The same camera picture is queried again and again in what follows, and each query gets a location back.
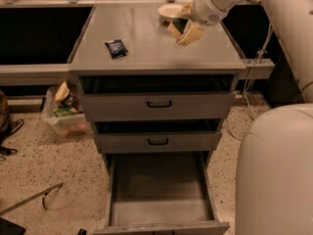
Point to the grey drawer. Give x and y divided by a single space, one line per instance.
184 135
160 194
152 97

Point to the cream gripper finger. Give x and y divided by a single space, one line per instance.
193 31
185 12

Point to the dark backpack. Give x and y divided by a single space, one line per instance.
7 126

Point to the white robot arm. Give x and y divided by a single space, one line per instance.
274 182

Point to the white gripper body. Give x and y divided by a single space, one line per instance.
207 11

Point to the snack bag in bin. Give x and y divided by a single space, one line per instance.
65 98

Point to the white bowl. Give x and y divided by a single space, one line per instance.
169 11

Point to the metal rod on floor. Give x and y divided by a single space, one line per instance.
31 198

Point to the grey drawer cabinet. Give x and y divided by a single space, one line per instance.
152 50

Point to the green and yellow sponge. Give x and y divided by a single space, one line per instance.
177 27

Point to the bottom grey drawer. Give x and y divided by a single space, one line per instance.
160 194

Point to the dark blue snack packet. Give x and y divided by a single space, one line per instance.
117 48

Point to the clear plastic bin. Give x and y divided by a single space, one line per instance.
65 125

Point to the middle grey drawer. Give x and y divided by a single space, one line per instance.
184 135

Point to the top grey drawer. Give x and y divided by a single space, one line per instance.
152 97

